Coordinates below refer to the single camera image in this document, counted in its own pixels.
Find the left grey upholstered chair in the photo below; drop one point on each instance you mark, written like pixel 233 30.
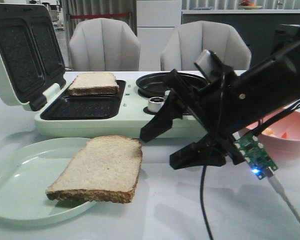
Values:
pixel 104 44

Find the cooked shrimp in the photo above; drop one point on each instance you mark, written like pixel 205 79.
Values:
pixel 270 132

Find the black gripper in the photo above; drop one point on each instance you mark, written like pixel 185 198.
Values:
pixel 208 106

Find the grey counter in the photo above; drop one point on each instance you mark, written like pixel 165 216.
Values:
pixel 256 27

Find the red barrier belt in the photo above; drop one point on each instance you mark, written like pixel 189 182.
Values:
pixel 96 16

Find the green plastic plate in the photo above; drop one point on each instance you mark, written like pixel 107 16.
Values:
pixel 25 175

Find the green breakfast maker base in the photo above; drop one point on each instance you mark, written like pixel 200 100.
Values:
pixel 90 116

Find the left silver control knob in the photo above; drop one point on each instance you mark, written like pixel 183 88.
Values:
pixel 155 104

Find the right grey upholstered chair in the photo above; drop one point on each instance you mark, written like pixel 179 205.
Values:
pixel 187 42

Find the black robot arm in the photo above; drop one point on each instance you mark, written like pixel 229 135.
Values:
pixel 228 103

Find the grey upholstered chair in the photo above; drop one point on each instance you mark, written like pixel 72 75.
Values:
pixel 187 42
pixel 104 44

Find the green breakfast maker lid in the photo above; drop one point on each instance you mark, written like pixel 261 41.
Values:
pixel 31 63

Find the bread slice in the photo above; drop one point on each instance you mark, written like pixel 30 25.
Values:
pixel 106 170
pixel 94 83

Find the black round frying pan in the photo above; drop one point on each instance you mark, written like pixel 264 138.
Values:
pixel 151 85

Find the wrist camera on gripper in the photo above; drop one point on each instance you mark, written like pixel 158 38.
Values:
pixel 211 67

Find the pink plastic bowl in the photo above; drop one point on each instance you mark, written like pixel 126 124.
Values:
pixel 284 149

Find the fruit plate on counter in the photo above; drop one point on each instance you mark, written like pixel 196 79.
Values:
pixel 247 5

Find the white cabinet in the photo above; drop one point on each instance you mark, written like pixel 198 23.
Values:
pixel 155 21

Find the green circuit board right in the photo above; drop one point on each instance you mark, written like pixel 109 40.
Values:
pixel 255 155

